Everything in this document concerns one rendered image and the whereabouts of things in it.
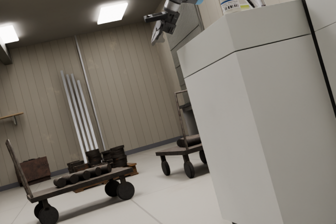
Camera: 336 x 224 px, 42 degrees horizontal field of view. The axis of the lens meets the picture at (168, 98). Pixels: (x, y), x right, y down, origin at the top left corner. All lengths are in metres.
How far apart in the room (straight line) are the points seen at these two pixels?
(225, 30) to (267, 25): 0.17
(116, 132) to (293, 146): 10.21
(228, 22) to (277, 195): 0.67
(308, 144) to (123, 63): 10.45
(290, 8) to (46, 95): 10.31
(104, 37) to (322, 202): 10.67
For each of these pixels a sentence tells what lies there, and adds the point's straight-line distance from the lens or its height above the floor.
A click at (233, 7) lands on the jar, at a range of 1.73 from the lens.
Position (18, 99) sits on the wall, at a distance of 11.84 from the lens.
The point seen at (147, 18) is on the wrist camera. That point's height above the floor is 1.15.
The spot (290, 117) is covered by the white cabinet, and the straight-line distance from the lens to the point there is 1.75.
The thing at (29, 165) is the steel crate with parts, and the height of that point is 0.45.
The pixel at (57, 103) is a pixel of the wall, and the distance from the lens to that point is 11.78.
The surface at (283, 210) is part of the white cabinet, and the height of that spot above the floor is 0.20.
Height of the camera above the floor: 0.63
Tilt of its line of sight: 3 degrees up
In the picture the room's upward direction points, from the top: 15 degrees counter-clockwise
